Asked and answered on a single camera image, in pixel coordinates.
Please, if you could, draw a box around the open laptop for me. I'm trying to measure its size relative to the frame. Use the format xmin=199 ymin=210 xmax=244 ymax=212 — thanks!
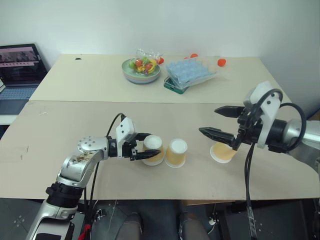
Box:
xmin=0 ymin=43 xmax=49 ymax=116

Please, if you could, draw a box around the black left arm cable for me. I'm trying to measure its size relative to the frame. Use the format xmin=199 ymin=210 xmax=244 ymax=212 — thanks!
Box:
xmin=83 ymin=112 xmax=126 ymax=240

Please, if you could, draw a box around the green plate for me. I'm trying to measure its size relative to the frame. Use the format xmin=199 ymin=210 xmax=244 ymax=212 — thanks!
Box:
xmin=121 ymin=58 xmax=162 ymax=80

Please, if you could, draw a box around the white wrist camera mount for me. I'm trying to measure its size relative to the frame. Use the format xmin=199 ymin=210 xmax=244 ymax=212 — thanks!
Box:
xmin=243 ymin=81 xmax=284 ymax=150
xmin=115 ymin=117 xmax=138 ymax=159

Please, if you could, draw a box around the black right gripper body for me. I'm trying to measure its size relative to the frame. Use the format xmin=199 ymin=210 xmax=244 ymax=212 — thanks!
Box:
xmin=234 ymin=104 xmax=263 ymax=149

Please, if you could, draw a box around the dark rounded shape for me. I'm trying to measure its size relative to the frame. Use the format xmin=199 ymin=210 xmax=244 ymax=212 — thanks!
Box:
xmin=121 ymin=211 xmax=144 ymax=240
xmin=177 ymin=211 xmax=210 ymax=240

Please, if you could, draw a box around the blue egg tray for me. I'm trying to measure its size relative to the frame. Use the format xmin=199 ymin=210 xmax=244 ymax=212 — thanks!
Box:
xmin=165 ymin=55 xmax=221 ymax=90

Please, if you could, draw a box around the clear bag of toy fruit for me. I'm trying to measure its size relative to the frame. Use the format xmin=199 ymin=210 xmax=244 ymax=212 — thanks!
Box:
xmin=127 ymin=56 xmax=161 ymax=76

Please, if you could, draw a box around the green flat box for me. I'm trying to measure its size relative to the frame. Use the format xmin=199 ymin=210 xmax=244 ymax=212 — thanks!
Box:
xmin=163 ymin=75 xmax=189 ymax=96

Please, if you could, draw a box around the yellow paper cup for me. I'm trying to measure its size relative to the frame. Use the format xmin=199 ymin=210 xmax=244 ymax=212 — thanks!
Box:
xmin=141 ymin=134 xmax=166 ymax=167
xmin=164 ymin=138 xmax=189 ymax=169
xmin=209 ymin=142 xmax=237 ymax=165

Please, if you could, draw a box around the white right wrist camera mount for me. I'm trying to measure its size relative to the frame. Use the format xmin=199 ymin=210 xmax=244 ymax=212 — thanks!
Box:
xmin=243 ymin=81 xmax=284 ymax=150

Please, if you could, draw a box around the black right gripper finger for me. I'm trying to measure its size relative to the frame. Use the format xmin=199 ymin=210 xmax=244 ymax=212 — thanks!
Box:
xmin=214 ymin=105 xmax=245 ymax=119
xmin=198 ymin=126 xmax=239 ymax=151

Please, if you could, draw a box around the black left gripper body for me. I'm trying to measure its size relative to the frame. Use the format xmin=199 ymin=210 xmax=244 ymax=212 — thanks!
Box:
xmin=124 ymin=133 xmax=141 ymax=162

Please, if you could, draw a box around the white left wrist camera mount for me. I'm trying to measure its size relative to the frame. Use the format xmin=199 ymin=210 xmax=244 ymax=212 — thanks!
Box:
xmin=115 ymin=117 xmax=138 ymax=159

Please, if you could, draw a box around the clear plastic container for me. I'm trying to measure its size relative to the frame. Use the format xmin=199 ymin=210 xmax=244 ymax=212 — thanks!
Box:
xmin=135 ymin=48 xmax=165 ymax=61

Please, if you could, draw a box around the light blue plate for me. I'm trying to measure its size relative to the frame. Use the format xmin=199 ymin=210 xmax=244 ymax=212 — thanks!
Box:
xmin=125 ymin=75 xmax=159 ymax=86

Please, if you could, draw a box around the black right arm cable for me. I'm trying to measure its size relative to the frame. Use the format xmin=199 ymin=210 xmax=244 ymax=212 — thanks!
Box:
xmin=244 ymin=88 xmax=308 ymax=240

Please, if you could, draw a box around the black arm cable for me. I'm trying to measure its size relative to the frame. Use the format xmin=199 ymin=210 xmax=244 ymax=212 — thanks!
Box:
xmin=83 ymin=112 xmax=126 ymax=240
xmin=244 ymin=88 xmax=308 ymax=240

